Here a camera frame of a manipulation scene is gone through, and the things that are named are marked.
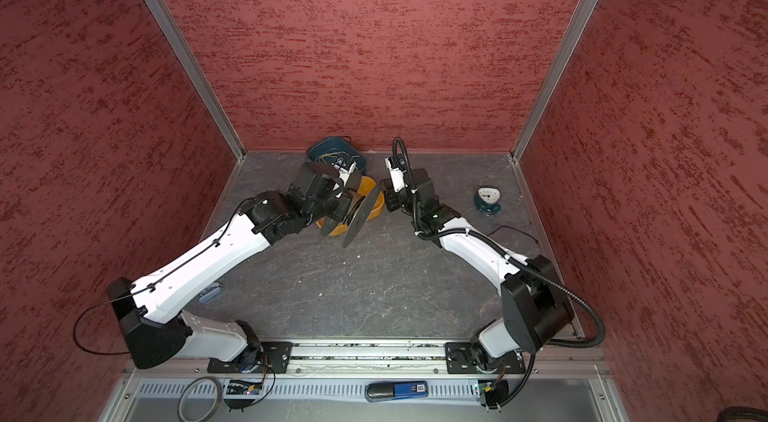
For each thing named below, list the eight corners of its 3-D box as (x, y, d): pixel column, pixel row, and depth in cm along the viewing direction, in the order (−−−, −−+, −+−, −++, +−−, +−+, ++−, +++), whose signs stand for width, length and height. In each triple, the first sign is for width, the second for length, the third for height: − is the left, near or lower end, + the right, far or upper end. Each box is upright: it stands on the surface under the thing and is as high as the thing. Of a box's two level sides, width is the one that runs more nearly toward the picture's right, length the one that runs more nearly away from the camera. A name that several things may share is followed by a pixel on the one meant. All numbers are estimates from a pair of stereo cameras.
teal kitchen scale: (477, 217, 104) (480, 210, 100) (472, 193, 110) (475, 186, 107) (501, 217, 104) (505, 210, 100) (495, 194, 111) (498, 186, 107)
